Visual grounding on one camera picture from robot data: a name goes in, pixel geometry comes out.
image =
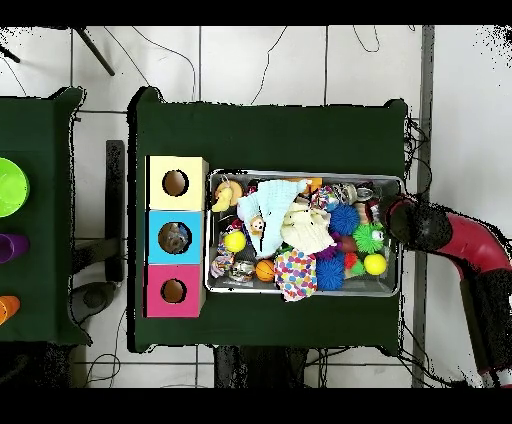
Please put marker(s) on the brown plush toy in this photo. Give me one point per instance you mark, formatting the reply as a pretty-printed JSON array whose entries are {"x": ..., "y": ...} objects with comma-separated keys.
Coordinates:
[{"x": 256, "y": 224}]

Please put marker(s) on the mint green cloth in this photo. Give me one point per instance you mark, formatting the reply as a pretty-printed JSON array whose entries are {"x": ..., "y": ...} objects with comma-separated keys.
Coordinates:
[{"x": 272, "y": 200}]

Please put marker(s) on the purple cup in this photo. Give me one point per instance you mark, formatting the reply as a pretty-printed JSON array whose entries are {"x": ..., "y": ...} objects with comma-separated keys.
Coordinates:
[{"x": 14, "y": 248}]

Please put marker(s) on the plain yellow ball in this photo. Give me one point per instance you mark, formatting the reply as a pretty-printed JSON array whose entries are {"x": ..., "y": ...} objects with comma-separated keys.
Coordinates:
[{"x": 375, "y": 264}]

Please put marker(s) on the black tripod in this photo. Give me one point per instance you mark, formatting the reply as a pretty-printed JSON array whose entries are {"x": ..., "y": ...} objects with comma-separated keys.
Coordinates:
[{"x": 96, "y": 52}]

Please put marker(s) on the yellow plush duck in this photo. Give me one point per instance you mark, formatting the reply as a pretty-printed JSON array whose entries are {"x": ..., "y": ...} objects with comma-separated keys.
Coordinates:
[{"x": 224, "y": 198}]

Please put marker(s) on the yellow tennis ball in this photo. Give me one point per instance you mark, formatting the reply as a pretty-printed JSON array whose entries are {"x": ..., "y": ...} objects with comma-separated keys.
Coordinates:
[{"x": 235, "y": 242}]

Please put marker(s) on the lime green bowl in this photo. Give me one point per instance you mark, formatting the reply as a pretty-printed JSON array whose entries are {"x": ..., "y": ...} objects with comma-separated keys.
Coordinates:
[{"x": 12, "y": 188}]

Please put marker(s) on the silver mesh bin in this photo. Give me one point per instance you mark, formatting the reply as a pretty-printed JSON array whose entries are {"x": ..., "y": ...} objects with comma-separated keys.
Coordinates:
[{"x": 360, "y": 286}]

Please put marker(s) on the cream knitted cloth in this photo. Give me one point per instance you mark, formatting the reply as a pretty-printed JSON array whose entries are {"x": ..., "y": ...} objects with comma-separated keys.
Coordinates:
[{"x": 306, "y": 232}]

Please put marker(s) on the polka dot cloth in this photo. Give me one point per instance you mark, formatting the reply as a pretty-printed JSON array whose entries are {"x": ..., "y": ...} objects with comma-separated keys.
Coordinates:
[{"x": 296, "y": 276}]

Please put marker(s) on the blue spiky ball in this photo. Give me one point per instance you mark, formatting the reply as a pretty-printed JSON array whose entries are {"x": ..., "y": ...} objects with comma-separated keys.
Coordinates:
[{"x": 330, "y": 274}]

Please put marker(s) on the orange cup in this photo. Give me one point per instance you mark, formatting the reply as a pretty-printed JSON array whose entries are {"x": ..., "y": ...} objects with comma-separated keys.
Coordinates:
[{"x": 8, "y": 308}]

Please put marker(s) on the wooden three-hole box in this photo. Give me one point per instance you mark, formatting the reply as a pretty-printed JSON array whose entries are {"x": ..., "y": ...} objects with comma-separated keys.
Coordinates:
[{"x": 156, "y": 200}]

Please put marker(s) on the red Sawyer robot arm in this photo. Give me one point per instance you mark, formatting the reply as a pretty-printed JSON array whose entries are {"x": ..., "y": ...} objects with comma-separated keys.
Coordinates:
[{"x": 468, "y": 244}]

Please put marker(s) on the black panel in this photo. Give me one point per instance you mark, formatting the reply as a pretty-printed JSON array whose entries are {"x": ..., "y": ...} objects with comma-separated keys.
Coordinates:
[{"x": 115, "y": 180}]

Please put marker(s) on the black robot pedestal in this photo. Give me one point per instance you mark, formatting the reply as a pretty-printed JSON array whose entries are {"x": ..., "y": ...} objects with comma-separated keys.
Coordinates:
[{"x": 256, "y": 368}]

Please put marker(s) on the green spiky monster toy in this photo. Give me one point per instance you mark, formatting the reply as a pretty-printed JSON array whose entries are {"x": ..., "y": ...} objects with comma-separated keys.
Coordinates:
[{"x": 366, "y": 239}]

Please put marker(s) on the dark green tablecloth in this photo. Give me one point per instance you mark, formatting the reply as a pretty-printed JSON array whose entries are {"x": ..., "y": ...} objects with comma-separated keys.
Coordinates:
[
  {"x": 40, "y": 120},
  {"x": 260, "y": 136}
]

